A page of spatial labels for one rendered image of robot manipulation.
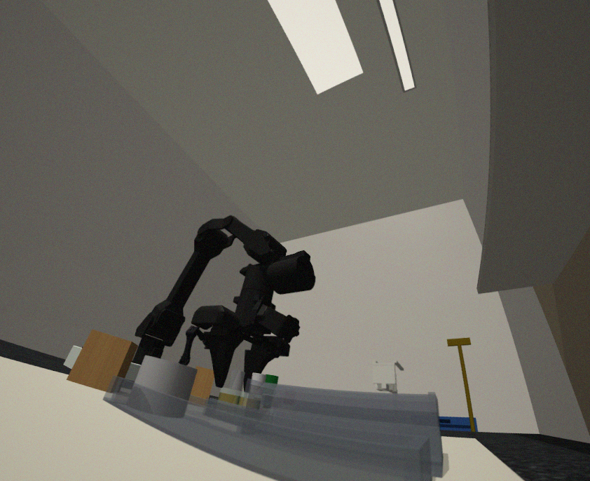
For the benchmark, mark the brown wooden block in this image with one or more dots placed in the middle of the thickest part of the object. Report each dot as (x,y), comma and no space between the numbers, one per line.
(203,382)
(101,357)

